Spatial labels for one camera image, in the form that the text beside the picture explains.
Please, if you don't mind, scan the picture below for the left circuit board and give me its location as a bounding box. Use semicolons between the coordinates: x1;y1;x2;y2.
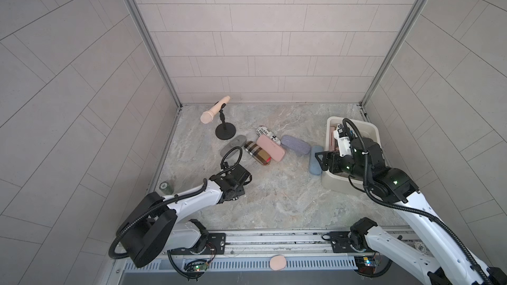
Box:
184;259;209;273

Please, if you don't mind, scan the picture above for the brown plaid glasses case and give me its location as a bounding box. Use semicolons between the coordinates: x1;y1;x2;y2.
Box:
244;141;271;166

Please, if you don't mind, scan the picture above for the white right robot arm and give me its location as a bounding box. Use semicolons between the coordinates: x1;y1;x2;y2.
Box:
314;137;506;284

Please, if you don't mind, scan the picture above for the aluminium rail frame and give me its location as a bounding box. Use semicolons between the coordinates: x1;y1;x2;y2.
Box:
118;227;444;262

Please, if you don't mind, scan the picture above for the pink glasses case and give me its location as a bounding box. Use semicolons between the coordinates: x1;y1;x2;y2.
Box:
328;125;336;151
256;135;286;162

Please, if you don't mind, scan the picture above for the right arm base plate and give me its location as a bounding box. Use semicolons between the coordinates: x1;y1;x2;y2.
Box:
322;232;356;253

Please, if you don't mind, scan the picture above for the right circuit board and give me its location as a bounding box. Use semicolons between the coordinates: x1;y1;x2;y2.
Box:
354;256;382;277

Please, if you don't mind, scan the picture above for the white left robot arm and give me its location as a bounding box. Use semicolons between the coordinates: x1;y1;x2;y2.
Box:
108;164;253;268

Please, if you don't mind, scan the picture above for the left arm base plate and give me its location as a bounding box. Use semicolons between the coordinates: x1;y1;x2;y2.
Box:
170;233;227;255

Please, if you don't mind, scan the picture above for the circuit board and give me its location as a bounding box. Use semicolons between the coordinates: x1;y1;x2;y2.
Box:
184;259;209;273
354;256;382;277

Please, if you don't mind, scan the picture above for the beige microphone head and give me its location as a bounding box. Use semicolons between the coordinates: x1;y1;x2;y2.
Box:
200;96;231;124

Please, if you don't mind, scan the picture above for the black microphone stand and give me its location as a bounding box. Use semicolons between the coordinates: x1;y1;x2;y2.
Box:
215;104;236;140

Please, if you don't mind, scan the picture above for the cream plastic storage box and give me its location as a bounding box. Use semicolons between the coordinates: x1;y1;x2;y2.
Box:
321;116;381;196

